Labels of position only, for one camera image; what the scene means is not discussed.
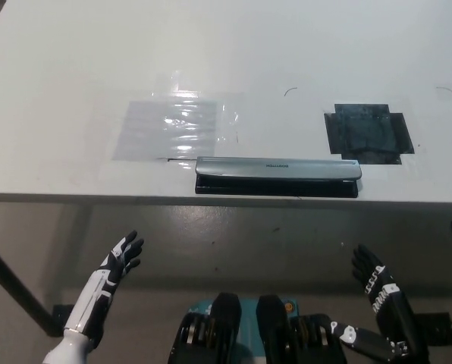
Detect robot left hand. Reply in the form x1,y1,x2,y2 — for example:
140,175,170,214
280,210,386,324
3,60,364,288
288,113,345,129
64,229,145,339

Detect clear plastic tape sheet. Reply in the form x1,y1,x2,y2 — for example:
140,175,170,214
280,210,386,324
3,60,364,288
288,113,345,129
111,89,246,163

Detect black teal robot body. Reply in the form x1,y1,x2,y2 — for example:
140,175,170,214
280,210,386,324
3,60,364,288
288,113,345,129
168,290,344,364

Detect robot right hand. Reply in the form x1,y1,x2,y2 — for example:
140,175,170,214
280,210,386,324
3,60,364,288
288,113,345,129
329,243,428,360

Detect black tape patch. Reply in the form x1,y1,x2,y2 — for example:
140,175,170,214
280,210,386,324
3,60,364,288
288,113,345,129
322,102,416,165

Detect silver black paper hole puncher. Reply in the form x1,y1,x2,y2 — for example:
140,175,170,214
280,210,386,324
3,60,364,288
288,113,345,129
193,155,363,199

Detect black table leg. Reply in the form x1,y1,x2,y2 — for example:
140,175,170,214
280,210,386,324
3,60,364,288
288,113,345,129
0,235,74,338

